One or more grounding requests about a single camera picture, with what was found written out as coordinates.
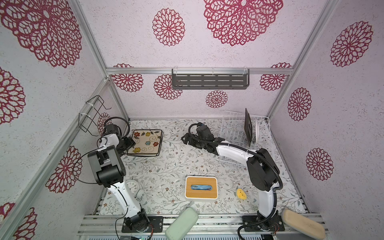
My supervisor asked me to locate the black wire wall basket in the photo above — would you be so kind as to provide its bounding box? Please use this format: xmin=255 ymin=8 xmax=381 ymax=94
xmin=78 ymin=95 xmax=112 ymax=137

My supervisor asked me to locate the grey wall shelf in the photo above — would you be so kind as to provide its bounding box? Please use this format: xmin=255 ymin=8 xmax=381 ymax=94
xmin=171 ymin=69 xmax=250 ymax=90

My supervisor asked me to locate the small white round plate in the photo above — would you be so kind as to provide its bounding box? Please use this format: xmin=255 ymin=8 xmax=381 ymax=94
xmin=255 ymin=119 xmax=261 ymax=143

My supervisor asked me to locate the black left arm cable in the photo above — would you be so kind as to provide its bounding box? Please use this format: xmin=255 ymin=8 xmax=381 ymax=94
xmin=103 ymin=116 xmax=131 ymax=139

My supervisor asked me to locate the white alarm clock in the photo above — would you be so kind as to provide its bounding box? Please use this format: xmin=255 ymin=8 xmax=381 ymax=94
xmin=125 ymin=180 xmax=145 ymax=202

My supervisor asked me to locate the yellow sponge piece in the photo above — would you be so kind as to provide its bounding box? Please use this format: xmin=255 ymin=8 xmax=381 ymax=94
xmin=236 ymin=189 xmax=248 ymax=200

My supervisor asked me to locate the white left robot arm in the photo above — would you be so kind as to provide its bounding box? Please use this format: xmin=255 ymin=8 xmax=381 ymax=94
xmin=87 ymin=123 xmax=150 ymax=232

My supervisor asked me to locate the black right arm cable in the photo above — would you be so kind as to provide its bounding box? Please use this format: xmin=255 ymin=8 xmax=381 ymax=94
xmin=188 ymin=122 xmax=284 ymax=240

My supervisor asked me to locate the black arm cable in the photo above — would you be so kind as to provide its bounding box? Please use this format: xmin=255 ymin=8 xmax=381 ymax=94
xmin=188 ymin=122 xmax=284 ymax=240
xmin=103 ymin=116 xmax=131 ymax=139

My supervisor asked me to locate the white wooden tissue box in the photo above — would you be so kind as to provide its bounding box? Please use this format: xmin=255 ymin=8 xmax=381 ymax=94
xmin=185 ymin=176 xmax=219 ymax=202

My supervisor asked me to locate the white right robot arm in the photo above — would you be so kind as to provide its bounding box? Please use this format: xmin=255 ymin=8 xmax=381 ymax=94
xmin=181 ymin=123 xmax=283 ymax=231

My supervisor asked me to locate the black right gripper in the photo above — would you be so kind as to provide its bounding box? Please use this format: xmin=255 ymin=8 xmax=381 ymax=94
xmin=181 ymin=132 xmax=208 ymax=149

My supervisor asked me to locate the beige padded cushion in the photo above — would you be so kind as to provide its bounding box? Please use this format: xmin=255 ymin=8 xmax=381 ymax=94
xmin=281 ymin=209 xmax=326 ymax=240

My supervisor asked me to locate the white wire dish rack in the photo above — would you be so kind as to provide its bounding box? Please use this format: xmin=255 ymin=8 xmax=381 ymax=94
xmin=220 ymin=110 xmax=275 ymax=158

